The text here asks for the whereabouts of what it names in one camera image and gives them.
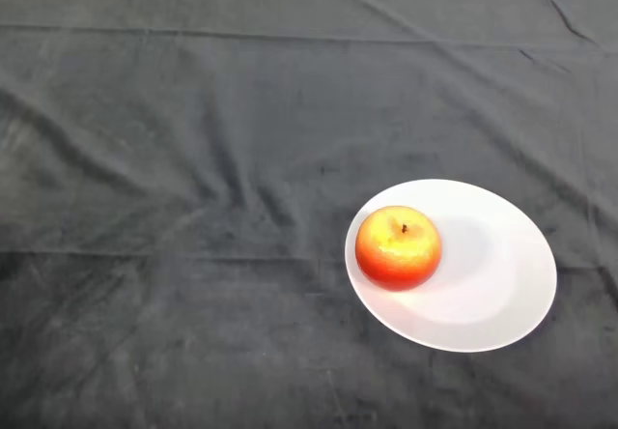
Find red yellow apple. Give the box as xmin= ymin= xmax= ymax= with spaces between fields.
xmin=354 ymin=206 xmax=443 ymax=293

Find white round plate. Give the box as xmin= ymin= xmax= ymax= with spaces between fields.
xmin=344 ymin=179 xmax=558 ymax=354

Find black cloth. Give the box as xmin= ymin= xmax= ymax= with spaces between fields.
xmin=0 ymin=0 xmax=618 ymax=429

